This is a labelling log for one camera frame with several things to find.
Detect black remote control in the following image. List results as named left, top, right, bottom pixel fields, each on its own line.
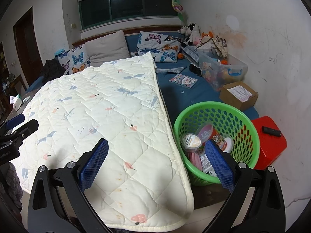
left=262, top=126, right=282, bottom=137

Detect red instant noodle cup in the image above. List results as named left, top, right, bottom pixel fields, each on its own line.
left=197, top=124, right=228, bottom=150

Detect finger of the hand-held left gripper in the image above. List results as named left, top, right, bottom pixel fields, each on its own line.
left=11, top=119, right=39, bottom=142
left=6, top=114, right=26, bottom=130

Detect grey pillow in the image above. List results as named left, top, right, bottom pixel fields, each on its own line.
left=85, top=30, right=130, bottom=68

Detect black and white plush toy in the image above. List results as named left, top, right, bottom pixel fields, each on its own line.
left=177, top=23, right=202, bottom=46

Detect orange fox plush toy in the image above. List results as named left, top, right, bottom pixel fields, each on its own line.
left=200, top=31, right=214, bottom=42

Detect red plastic stool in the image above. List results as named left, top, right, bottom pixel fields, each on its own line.
left=250, top=116, right=287, bottom=171

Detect white carton box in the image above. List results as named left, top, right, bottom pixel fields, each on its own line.
left=198, top=153, right=219, bottom=177

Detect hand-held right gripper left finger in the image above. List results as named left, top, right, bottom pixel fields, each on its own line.
left=27, top=138, right=109, bottom=233

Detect person's left forearm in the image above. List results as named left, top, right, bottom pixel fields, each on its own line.
left=0, top=162, right=23, bottom=210

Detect black clothing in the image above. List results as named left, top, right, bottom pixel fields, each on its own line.
left=40, top=59, right=66, bottom=80

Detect butterfly print pillow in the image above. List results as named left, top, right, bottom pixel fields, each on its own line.
left=136, top=31, right=186, bottom=63
left=57, top=44, right=91, bottom=76

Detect white printed paper sheet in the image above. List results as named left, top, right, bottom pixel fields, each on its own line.
left=228, top=85, right=252, bottom=101

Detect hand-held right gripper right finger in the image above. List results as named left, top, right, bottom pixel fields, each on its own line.
left=203, top=139, right=285, bottom=233

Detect white tissue box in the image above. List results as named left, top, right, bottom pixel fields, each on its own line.
left=9, top=95, right=24, bottom=111

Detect colourful picture book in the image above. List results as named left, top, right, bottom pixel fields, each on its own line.
left=169, top=73, right=198, bottom=88

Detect grey patterned pad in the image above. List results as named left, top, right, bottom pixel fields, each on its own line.
left=181, top=46, right=201, bottom=64

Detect dark wooden door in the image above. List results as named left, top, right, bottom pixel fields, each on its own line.
left=13, top=6, right=44, bottom=85

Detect grey patterned cloth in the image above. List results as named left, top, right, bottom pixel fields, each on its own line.
left=155, top=65, right=186, bottom=74

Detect pink packet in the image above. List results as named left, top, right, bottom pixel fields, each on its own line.
left=188, top=150, right=204, bottom=170

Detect window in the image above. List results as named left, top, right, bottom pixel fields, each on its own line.
left=79, top=0, right=179, bottom=29

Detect green plastic basket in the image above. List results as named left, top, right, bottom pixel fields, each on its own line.
left=173, top=101, right=261, bottom=187

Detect white printed quilted blanket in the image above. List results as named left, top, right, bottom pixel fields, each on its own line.
left=11, top=52, right=195, bottom=227

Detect brown cardboard box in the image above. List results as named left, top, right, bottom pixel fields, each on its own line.
left=219, top=81, right=259, bottom=112

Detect grey star tablecloth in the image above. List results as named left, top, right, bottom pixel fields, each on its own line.
left=155, top=73, right=181, bottom=156

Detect clear plastic jar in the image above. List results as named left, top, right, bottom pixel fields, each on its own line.
left=220, top=136, right=234, bottom=154

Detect colourful hanging decoration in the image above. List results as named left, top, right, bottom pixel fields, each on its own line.
left=172, top=0, right=185, bottom=22

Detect cluttered dark wooden shelf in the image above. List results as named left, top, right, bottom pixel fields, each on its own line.
left=0, top=41, right=25, bottom=107

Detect blue sofa bed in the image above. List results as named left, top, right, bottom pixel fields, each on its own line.
left=25, top=25, right=259, bottom=127

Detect black handheld device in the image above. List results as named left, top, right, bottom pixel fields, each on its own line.
left=189, top=63, right=203, bottom=76

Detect clear plastic storage bin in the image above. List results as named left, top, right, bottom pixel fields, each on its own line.
left=198, top=49, right=248, bottom=93

